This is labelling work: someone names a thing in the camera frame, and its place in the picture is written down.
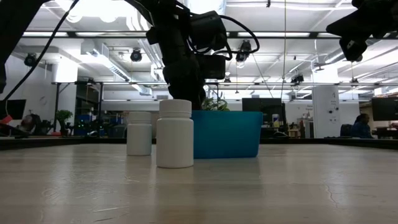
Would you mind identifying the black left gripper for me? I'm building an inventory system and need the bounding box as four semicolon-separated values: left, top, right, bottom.
146;21;206;110

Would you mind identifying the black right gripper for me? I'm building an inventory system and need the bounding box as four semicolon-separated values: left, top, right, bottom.
325;0;398;62

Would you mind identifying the white pill bottle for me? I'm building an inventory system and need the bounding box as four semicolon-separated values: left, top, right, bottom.
126;111;153;157
156;99;195;169

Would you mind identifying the teal plastic basket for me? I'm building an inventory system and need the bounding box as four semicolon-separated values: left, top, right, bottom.
191;110;264;160

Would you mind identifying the small green fern plant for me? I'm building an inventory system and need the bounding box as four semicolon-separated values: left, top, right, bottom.
201;96;230;112

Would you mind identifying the black ceiling spotlight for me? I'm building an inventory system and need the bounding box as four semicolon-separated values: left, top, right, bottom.
129;48;143;63
235;39;252;63
24;53;39;68
290;73;305;85

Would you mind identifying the black overhead light bar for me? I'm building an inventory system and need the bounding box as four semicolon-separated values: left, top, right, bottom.
21;30;398;40

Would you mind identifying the black monitor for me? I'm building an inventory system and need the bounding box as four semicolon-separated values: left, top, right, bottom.
241;98;284;124
371;97;398;121
0;99;27;121

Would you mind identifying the person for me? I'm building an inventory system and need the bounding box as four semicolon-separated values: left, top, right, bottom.
20;113;43;134
351;113;374;139

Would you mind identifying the black office chair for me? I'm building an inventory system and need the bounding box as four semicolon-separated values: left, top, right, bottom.
340;123;355;138

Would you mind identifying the green potted plant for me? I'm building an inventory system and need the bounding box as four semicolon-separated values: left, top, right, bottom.
54;109;74;137

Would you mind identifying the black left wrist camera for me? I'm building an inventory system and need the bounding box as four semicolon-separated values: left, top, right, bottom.
198;54;227;80

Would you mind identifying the thin hanging cord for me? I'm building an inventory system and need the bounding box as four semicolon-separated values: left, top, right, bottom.
280;0;287;100

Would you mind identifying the black left wrist camera cable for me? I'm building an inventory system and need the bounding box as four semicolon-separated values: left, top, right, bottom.
186;14;261;62

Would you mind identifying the black background metal frame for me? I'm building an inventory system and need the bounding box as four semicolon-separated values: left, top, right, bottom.
51;81;105;135

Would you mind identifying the black metal table frame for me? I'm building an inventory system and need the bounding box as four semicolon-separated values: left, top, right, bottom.
0;136;398;152

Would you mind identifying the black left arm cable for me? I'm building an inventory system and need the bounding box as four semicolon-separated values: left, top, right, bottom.
1;0;80;94

